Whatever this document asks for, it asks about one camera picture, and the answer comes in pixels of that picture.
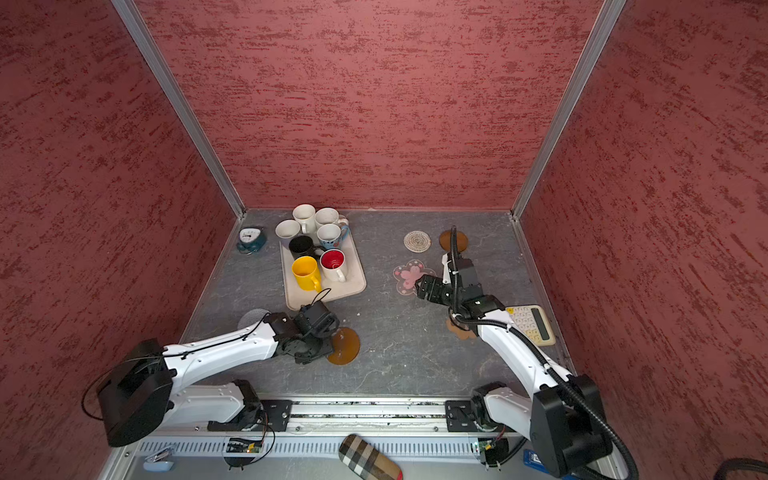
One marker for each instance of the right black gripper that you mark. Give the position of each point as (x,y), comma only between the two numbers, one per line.
(434,292)

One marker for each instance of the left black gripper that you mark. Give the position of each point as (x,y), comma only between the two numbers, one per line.
(326,348)

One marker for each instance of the brown paw coaster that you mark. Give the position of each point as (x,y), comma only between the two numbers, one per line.
(459,332)

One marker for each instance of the brown wooden round coaster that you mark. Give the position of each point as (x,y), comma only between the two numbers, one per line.
(346,346)

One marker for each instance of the pink flower coaster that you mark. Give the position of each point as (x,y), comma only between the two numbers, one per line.
(408,274)

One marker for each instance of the dark brown round coaster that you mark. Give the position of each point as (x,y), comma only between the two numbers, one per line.
(445,241)

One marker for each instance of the white woven round coaster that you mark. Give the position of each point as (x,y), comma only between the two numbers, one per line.
(417,241)

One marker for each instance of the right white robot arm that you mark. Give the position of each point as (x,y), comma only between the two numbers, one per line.
(562,415)

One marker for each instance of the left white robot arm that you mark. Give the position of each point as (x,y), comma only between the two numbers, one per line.
(158,386)

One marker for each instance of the grey woven round coaster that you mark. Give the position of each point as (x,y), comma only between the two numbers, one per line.
(251,318)

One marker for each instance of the cream calculator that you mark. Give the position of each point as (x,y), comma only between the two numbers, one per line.
(532,321)

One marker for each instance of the yellow mug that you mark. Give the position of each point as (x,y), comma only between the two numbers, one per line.
(307,274)

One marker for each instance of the beige serving tray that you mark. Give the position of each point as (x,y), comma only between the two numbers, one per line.
(295,298)

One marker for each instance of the white mug red inside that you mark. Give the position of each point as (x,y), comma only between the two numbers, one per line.
(334,266)

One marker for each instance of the black mug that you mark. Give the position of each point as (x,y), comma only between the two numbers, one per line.
(303,246)

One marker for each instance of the light blue floral mug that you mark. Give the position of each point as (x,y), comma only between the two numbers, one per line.
(331,236)

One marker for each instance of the white mug back left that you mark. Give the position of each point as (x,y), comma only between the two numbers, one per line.
(287,230)

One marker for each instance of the white mug back right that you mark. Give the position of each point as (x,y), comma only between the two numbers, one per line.
(329,216)

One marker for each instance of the white mug back middle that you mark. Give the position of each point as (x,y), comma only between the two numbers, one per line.
(305,214)

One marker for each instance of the plaid case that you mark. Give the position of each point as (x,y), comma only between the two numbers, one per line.
(366,461)

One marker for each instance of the blue tool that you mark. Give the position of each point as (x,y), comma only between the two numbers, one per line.
(530,460)

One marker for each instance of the small stapler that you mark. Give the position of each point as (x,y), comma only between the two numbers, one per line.
(160,461)

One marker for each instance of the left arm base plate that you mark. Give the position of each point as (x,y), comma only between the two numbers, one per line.
(267,415)

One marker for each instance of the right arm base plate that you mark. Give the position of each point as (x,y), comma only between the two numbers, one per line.
(460,416)

